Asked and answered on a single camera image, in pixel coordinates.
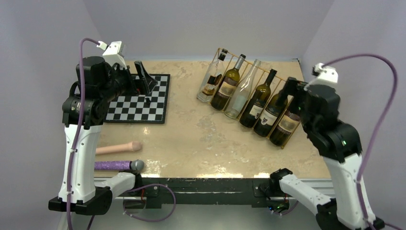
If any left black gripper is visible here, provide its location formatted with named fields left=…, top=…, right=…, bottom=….
left=99, top=60, right=157, bottom=102

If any dark wine bottle white label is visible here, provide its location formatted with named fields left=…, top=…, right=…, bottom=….
left=253, top=92, right=288, bottom=137

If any olive wine bottle grey neck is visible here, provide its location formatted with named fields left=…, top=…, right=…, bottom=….
left=270, top=110, right=300, bottom=146

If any dark front wine bottle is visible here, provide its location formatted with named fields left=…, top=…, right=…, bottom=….
left=239, top=69, right=277, bottom=128

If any clear glass bottle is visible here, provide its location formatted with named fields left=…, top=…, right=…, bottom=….
left=224, top=59, right=261, bottom=118

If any clear square liquor bottle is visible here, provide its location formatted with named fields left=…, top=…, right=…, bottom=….
left=196, top=49, right=228, bottom=103

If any green bottle silver neck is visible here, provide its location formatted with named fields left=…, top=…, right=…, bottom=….
left=211, top=54, right=246, bottom=110

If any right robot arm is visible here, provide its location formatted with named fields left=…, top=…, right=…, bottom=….
left=269, top=77, right=385, bottom=230

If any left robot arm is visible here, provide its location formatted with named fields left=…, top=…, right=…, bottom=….
left=48, top=56, right=157, bottom=216

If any black white chessboard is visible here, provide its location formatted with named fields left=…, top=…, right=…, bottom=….
left=104, top=74, right=170, bottom=124

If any purple glitter microphone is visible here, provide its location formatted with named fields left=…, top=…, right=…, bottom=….
left=94, top=160, right=145, bottom=173

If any black front mounting bar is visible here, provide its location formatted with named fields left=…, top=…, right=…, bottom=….
left=112, top=177, right=300, bottom=210

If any gold wire wine rack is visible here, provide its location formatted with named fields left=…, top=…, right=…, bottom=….
left=196, top=48, right=298, bottom=149

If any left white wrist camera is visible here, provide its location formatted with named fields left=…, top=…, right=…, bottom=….
left=97, top=41, right=127, bottom=69

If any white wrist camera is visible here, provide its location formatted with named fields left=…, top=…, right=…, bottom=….
left=311, top=63, right=338, bottom=85
left=97, top=41, right=127, bottom=69

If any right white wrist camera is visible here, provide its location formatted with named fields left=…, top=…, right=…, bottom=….
left=311, top=63, right=338, bottom=85

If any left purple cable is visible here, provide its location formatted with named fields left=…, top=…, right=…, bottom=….
left=66, top=37, right=102, bottom=230

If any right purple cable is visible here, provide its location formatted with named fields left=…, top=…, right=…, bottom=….
left=322, top=53, right=406, bottom=230

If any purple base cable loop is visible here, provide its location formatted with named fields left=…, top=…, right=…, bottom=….
left=122, top=184, right=177, bottom=223

